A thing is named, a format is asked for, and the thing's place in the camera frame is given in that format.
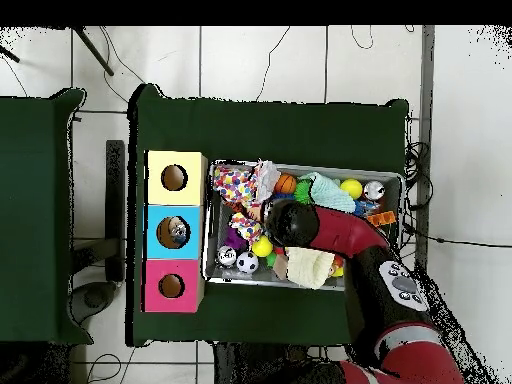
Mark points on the small polka dot cloth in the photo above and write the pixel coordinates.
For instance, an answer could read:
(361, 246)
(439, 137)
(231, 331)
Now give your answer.
(246, 228)

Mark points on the clear plastic packet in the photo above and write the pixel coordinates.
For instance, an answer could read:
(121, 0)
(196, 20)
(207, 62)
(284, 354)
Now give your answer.
(178, 232)

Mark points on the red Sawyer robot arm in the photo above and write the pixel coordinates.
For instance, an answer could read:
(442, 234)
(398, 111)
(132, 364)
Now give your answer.
(344, 230)

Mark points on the shallow silver mesh bin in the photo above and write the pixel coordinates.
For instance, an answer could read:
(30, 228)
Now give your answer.
(256, 278)

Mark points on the wooden three-hole box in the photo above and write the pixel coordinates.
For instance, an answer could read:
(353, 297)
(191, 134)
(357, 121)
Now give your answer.
(192, 160)

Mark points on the yellow foam ball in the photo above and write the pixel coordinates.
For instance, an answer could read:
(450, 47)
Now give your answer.
(351, 188)
(262, 246)

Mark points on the large polka dot cloth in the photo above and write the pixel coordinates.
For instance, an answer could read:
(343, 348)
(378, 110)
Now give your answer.
(234, 184)

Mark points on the orange toy basketball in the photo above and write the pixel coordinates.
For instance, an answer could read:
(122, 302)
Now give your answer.
(286, 184)

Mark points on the green spiky ball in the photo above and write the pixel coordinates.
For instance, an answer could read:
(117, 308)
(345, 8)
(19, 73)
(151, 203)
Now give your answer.
(302, 192)

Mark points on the small soccer ball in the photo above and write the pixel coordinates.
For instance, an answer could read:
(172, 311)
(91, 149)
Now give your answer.
(248, 262)

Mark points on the mint green waffle cloth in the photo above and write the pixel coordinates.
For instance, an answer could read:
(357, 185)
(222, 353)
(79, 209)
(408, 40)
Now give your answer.
(330, 192)

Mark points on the cream waffle cloth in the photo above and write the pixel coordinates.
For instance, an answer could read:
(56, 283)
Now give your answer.
(310, 268)

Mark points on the dark green tablecloth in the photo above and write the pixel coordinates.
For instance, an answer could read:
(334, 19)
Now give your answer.
(280, 132)

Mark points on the silver drink can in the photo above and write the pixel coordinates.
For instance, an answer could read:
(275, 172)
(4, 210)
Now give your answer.
(374, 190)

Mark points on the orange plastic grid tray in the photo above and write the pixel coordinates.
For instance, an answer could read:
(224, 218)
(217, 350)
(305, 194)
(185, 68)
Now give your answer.
(382, 218)

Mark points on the black flat panel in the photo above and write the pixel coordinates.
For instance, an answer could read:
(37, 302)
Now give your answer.
(115, 180)

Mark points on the dark green side-table cloth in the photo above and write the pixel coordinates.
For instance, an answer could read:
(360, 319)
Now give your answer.
(32, 200)

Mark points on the black tripod leg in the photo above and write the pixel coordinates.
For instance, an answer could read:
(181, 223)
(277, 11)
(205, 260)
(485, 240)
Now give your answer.
(94, 50)
(10, 54)

